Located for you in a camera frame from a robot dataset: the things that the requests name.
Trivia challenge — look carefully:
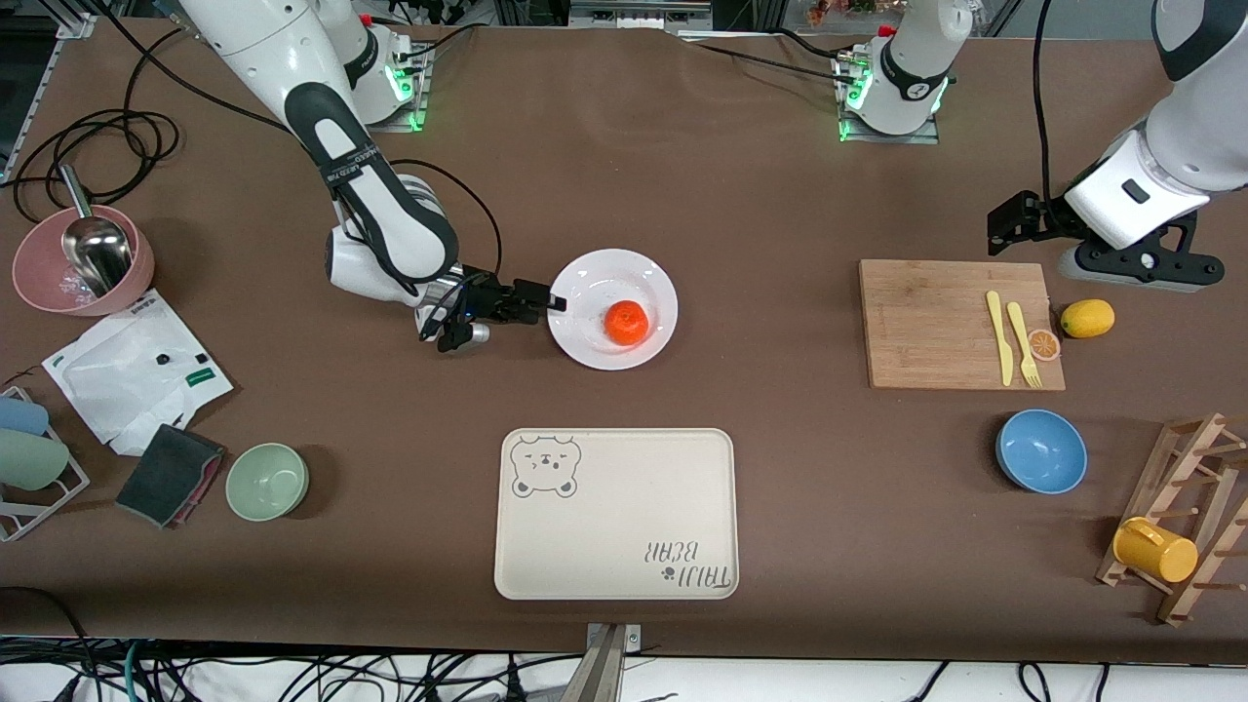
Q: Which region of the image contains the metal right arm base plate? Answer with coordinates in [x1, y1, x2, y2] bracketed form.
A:
[325, 44, 432, 133]

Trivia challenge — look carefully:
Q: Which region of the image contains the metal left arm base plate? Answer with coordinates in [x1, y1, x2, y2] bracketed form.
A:
[832, 54, 942, 145]

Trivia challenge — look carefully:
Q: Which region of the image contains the yellow mug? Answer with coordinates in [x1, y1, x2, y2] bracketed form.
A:
[1112, 517, 1199, 584]

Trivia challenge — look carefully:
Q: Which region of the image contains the wooden mug rack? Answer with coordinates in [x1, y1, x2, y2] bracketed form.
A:
[1096, 412, 1248, 626]

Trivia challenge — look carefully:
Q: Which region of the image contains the white plastic bag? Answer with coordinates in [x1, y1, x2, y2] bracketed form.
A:
[41, 289, 235, 457]

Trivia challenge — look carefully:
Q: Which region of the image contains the yellow lemon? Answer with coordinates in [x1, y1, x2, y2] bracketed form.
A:
[1061, 299, 1115, 339]

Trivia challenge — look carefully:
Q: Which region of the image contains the cream bear print tray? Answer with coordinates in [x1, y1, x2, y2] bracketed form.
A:
[493, 427, 740, 602]

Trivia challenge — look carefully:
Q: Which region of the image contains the pink bowl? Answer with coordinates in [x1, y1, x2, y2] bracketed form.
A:
[12, 205, 156, 317]

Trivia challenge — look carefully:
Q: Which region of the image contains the dark grey sponge cloth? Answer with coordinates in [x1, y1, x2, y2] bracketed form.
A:
[115, 423, 226, 529]

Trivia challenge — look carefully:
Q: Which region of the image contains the white wire rack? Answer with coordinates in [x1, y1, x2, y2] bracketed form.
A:
[0, 386, 91, 543]

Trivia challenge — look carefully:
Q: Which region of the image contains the aluminium frame profile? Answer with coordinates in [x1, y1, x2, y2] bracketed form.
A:
[570, 0, 713, 30]

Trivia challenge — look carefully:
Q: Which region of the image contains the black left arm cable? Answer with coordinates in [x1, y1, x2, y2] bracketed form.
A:
[1032, 0, 1059, 206]

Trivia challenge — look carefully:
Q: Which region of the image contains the wooden cutting board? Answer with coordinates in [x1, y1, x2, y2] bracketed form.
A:
[859, 258, 1067, 392]

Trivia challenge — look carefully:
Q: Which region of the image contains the pale green cup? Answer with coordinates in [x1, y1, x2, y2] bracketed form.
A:
[0, 429, 71, 491]

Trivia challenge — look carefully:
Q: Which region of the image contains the black left base cable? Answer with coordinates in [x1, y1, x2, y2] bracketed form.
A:
[673, 27, 864, 89]

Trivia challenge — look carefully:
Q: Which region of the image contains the pale blue cup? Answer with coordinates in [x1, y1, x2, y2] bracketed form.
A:
[0, 396, 50, 437]

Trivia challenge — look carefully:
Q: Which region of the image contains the blue bowl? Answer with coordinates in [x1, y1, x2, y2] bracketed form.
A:
[995, 409, 1089, 495]

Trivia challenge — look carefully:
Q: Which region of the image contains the pale green bowl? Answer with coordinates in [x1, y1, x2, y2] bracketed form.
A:
[225, 443, 310, 523]

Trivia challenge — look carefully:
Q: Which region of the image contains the metal scoop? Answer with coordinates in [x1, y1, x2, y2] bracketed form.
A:
[57, 164, 134, 293]

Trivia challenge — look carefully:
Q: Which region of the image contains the orange mandarin fruit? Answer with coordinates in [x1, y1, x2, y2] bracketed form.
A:
[604, 300, 651, 347]

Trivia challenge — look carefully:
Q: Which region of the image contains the yellow plastic fork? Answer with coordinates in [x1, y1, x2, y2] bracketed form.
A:
[1006, 302, 1043, 389]

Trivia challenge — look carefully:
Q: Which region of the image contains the yellow plastic knife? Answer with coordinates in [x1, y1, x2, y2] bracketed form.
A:
[986, 291, 1015, 386]

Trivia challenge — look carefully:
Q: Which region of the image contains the white round plate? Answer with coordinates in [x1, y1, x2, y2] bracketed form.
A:
[546, 249, 680, 371]

